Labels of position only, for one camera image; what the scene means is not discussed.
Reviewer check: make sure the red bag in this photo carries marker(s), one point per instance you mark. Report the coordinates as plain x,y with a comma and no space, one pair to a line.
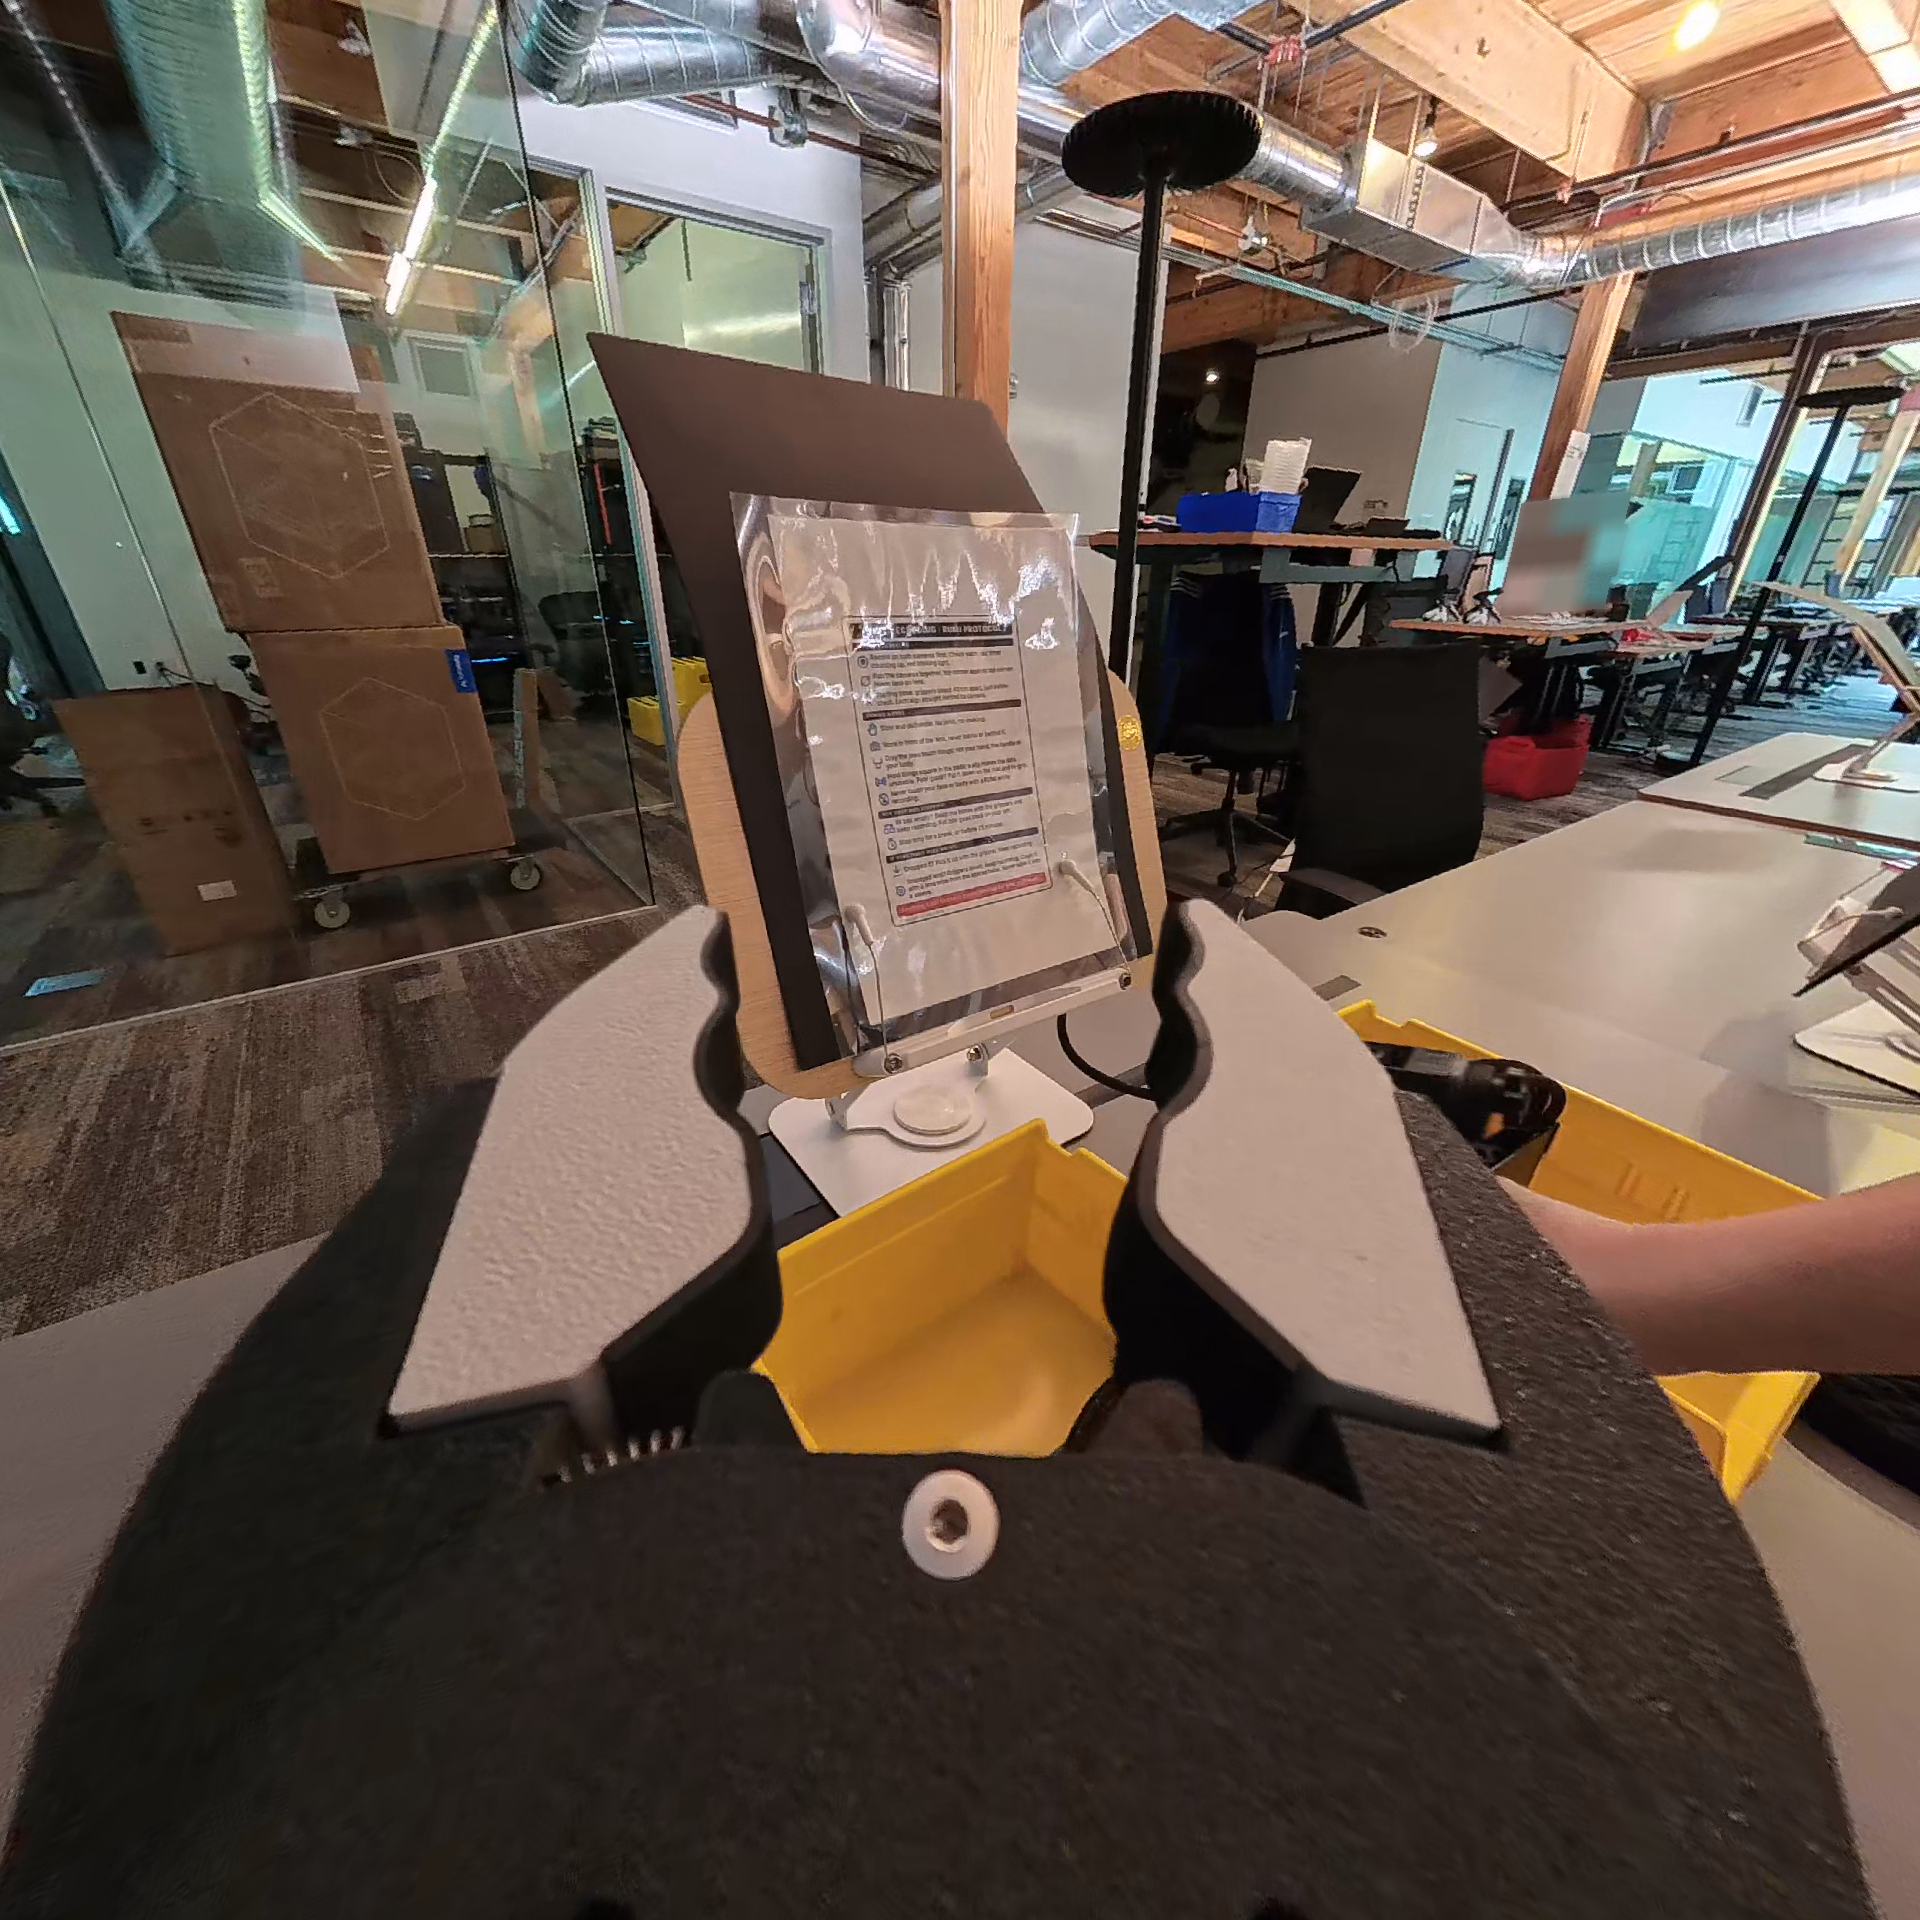
1539,763

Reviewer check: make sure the wooden post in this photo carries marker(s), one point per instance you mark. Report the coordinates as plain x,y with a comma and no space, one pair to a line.
982,224

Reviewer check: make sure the person's right forearm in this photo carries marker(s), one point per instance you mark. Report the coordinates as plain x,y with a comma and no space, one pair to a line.
1771,1274

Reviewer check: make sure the black backing sheet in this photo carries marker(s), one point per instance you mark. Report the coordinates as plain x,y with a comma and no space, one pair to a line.
809,450

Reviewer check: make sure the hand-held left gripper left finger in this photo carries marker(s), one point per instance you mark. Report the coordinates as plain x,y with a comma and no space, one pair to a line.
585,1199

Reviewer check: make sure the instruction sheet on stand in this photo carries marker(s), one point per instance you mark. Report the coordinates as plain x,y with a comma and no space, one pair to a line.
720,840

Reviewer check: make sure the yellow divided plastic bin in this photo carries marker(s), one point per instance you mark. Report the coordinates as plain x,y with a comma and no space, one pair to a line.
960,1321

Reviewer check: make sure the large cardboard box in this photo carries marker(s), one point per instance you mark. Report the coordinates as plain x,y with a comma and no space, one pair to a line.
286,480
165,823

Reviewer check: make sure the instruction sheet in clear sleeve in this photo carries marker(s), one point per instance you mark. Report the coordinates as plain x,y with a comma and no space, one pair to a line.
960,750

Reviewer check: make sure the white tablet stand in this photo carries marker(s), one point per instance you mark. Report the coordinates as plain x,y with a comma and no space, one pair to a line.
1867,1041

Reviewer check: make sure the yellow smiley sticker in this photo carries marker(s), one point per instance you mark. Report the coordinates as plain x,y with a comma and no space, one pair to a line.
1131,737

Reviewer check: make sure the black floor lamp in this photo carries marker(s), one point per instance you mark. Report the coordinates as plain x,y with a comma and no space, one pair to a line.
1161,141

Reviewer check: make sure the wheeled dolly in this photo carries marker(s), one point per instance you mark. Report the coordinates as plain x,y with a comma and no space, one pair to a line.
324,904

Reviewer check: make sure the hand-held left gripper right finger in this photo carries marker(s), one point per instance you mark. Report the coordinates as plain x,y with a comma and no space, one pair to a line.
1291,1214

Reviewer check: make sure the white stand base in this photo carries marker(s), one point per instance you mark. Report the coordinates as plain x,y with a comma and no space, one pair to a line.
1036,1109

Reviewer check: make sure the silver ceiling duct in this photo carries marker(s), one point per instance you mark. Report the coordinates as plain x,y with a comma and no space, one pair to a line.
1305,157

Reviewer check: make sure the blue storage bin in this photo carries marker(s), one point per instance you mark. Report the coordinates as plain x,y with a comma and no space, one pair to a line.
1239,513

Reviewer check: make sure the wooden standing desk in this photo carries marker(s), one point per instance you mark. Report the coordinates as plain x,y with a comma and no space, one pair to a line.
1201,539

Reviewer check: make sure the black clothing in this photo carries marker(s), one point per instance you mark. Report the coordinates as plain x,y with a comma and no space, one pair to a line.
1867,1440

